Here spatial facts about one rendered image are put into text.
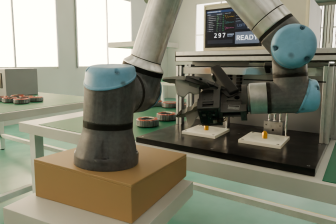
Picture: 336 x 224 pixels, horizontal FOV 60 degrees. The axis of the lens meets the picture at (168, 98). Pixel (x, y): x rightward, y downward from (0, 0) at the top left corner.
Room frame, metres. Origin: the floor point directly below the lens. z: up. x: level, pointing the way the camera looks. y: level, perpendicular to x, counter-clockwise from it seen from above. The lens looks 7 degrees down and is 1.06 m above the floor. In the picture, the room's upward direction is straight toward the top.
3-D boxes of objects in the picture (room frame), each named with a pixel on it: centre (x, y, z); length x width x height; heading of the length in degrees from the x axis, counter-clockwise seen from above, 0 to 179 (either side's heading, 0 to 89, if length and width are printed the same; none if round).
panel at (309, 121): (1.34, -0.40, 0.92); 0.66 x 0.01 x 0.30; 56
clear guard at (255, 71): (1.02, -0.44, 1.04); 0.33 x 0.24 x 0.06; 146
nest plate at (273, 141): (1.07, -0.36, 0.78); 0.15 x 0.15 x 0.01; 56
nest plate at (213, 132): (1.20, -0.16, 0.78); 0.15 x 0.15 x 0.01; 56
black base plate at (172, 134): (1.15, -0.27, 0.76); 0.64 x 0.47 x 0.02; 56
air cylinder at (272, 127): (1.19, -0.44, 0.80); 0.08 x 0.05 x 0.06; 56
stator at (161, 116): (1.59, 0.01, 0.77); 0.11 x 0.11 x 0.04
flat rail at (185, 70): (1.22, -0.32, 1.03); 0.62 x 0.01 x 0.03; 56
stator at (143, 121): (1.43, 0.10, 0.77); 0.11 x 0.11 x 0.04
